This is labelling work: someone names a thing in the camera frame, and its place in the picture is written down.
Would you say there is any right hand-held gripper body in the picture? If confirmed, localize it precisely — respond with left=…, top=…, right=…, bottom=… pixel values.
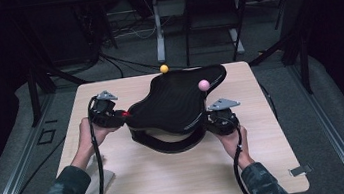
left=203, top=95, right=245, bottom=139

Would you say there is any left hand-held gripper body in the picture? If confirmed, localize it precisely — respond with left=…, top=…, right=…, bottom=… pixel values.
left=86, top=88, right=123, bottom=131

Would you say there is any pink ball knob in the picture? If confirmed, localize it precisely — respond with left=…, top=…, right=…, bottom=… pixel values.
left=197, top=78, right=212, bottom=93

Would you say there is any black wavy tray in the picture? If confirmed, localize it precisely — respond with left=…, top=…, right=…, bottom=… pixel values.
left=119, top=63, right=235, bottom=142

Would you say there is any grey cleaning cloth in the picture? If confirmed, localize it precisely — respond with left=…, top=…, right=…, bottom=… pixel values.
left=76, top=151, right=118, bottom=194

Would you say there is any person's left hand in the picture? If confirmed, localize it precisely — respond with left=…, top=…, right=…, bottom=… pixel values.
left=73, top=113, right=125, bottom=158

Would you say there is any person's right hand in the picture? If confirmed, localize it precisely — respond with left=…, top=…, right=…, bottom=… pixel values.
left=213, top=123, right=257, bottom=173

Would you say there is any black curved tray base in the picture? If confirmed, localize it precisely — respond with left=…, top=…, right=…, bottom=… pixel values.
left=129, top=118, right=213, bottom=160

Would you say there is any black metal stand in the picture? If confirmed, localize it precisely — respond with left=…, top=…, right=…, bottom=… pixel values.
left=246, top=30, right=315, bottom=102
left=23, top=55, right=98, bottom=129

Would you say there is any white desk leg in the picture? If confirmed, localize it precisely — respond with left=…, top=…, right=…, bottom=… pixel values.
left=229, top=26, right=246, bottom=56
left=149, top=0, right=168, bottom=63

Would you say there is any light grey box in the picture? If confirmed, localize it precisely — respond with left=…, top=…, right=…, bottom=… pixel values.
left=157, top=0, right=187, bottom=19

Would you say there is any right hand-held gripper cable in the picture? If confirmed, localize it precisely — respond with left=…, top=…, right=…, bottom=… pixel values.
left=226, top=114, right=251, bottom=194

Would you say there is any hand-held gripper cable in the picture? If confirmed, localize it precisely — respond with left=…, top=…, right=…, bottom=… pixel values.
left=226, top=114, right=251, bottom=194
left=80, top=96, right=110, bottom=194

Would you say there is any left hand-held gripper cable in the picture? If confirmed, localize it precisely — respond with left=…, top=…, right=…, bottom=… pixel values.
left=80, top=96, right=110, bottom=194

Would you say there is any tangle of floor cables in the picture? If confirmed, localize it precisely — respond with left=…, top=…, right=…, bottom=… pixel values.
left=92, top=4, right=191, bottom=82

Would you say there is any grey metal table bracket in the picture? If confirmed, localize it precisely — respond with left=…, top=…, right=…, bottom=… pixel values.
left=288, top=163, right=313, bottom=177

